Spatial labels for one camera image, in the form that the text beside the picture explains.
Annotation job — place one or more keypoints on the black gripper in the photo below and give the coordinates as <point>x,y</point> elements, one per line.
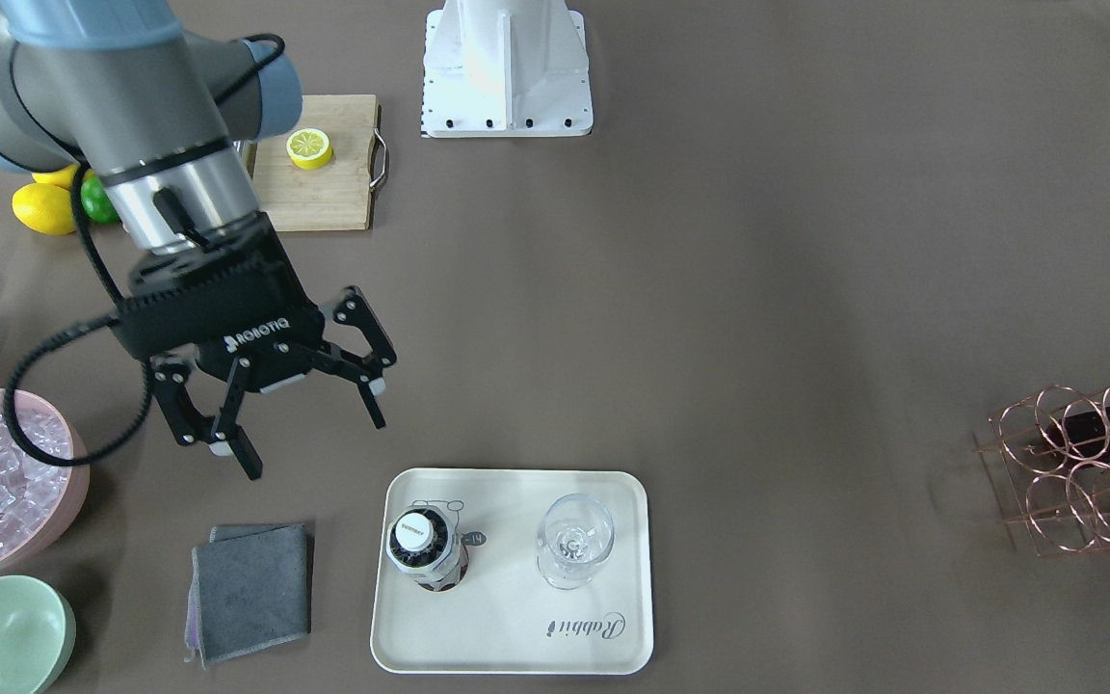
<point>271,355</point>

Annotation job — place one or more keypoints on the tea bottle white cap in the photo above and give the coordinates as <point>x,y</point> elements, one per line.
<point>425,544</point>

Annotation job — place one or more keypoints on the copper wire bottle basket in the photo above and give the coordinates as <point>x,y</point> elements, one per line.
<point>1049,499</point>

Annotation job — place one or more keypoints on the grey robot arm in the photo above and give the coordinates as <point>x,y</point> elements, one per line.
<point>122,89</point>

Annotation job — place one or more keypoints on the bamboo cutting board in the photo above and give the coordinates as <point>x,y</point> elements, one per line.
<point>339,196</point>

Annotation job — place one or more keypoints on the half lemon slice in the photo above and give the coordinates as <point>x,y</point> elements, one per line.
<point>309,148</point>

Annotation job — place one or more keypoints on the grey folded cloth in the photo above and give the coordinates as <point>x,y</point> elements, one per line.
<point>250,590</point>

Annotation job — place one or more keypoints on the green lime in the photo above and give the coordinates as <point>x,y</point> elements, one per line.
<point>95,202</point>

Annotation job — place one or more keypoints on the lower whole yellow lemon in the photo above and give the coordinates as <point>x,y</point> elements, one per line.
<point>44,208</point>

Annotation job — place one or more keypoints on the whole yellow lemon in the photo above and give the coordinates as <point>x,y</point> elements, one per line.
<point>63,178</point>
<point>44,208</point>

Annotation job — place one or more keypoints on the upper whole yellow lemon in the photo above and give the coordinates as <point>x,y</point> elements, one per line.
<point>63,178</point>

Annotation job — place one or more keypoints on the cream rabbit tray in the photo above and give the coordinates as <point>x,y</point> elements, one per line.
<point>502,618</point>

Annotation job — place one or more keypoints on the clear wine glass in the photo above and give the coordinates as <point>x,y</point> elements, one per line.
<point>573,540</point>

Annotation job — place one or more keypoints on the mint green bowl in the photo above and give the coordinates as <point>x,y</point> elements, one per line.
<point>37,634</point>

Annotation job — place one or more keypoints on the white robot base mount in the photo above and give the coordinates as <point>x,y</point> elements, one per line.
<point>506,69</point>

